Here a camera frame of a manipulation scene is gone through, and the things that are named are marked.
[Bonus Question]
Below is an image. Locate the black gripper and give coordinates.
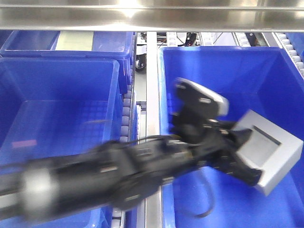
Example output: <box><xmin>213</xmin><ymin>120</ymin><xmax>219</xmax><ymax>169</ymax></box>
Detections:
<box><xmin>170</xmin><ymin>106</ymin><xmax>262</xmax><ymax>186</ymax></box>

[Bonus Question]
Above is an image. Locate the gray square base block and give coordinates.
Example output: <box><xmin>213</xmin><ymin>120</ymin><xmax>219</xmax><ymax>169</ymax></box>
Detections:
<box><xmin>233</xmin><ymin>110</ymin><xmax>304</xmax><ymax>196</ymax></box>

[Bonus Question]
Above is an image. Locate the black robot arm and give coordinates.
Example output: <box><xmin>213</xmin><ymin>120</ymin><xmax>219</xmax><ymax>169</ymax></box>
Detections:
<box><xmin>0</xmin><ymin>107</ymin><xmax>263</xmax><ymax>223</ymax></box>

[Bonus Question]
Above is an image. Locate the blue target bin right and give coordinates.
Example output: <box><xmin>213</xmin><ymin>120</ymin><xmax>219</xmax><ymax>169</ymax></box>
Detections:
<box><xmin>159</xmin><ymin>46</ymin><xmax>304</xmax><ymax>228</ymax></box>

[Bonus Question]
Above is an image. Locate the blue bin left back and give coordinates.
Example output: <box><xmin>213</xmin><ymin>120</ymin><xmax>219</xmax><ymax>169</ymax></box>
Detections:
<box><xmin>0</xmin><ymin>30</ymin><xmax>135</xmax><ymax>95</ymax></box>

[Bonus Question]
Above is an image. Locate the blue bin left front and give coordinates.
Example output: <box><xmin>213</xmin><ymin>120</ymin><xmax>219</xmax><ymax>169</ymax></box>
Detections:
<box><xmin>0</xmin><ymin>57</ymin><xmax>124</xmax><ymax>228</ymax></box>

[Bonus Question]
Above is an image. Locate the steel shelf beam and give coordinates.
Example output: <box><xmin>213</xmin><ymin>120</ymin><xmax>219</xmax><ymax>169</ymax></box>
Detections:
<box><xmin>0</xmin><ymin>0</ymin><xmax>304</xmax><ymax>32</ymax></box>

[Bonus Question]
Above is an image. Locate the black cable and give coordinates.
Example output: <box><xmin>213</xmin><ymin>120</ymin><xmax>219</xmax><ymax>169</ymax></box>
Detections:
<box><xmin>193</xmin><ymin>166</ymin><xmax>216</xmax><ymax>219</ymax></box>

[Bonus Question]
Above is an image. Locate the wrist camera black silver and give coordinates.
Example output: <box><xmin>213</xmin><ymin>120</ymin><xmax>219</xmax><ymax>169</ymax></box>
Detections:
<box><xmin>175</xmin><ymin>77</ymin><xmax>229</xmax><ymax>119</ymax></box>

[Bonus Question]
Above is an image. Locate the steel divider rail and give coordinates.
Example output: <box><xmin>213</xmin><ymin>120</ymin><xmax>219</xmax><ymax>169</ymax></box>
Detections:
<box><xmin>145</xmin><ymin>32</ymin><xmax>162</xmax><ymax>228</ymax></box>

